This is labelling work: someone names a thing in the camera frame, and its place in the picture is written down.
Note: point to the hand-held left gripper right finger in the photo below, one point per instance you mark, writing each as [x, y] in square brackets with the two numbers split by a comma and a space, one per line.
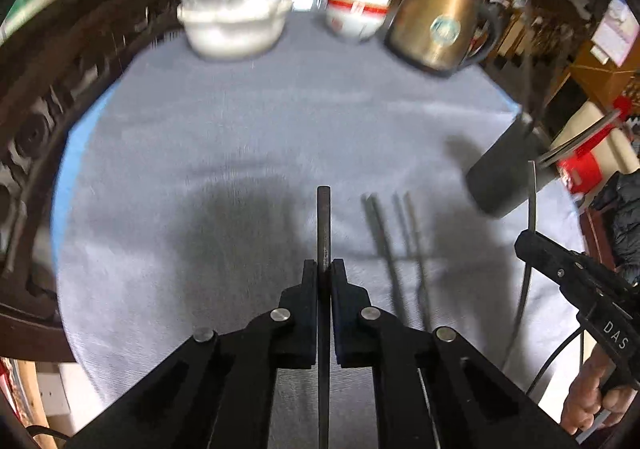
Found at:
[339, 289]

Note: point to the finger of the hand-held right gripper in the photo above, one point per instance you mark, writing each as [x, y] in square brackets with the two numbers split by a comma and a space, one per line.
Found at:
[555, 261]

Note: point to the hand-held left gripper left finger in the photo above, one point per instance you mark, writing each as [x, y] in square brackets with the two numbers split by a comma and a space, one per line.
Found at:
[311, 289]

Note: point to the brown wooden chopstick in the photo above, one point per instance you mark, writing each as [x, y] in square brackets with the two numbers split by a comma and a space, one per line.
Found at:
[534, 199]
[582, 139]
[527, 94]

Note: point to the dark grey chopstick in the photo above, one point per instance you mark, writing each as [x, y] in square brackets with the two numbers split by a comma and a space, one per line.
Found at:
[324, 224]

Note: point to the metal chopstick holder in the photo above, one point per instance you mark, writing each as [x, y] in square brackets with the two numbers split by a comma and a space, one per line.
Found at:
[505, 169]

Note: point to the person's right hand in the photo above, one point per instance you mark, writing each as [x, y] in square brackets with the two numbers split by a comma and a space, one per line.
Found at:
[582, 394]

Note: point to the black jacket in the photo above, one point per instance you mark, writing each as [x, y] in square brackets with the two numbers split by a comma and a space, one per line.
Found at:
[622, 214]

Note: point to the red child chair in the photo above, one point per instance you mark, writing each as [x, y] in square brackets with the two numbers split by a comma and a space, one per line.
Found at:
[580, 169]

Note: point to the beige armchair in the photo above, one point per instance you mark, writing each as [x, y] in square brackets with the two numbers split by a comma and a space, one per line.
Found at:
[575, 124]

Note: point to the grey tablecloth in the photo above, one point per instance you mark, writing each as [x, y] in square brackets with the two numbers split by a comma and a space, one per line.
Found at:
[250, 139]

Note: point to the gold electric kettle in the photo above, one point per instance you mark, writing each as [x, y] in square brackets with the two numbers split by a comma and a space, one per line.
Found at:
[440, 21]

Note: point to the white basin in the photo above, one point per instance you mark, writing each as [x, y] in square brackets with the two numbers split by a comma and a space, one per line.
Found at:
[232, 34]

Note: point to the wall calendar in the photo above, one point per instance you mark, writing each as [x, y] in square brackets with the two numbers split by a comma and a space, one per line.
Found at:
[617, 31]

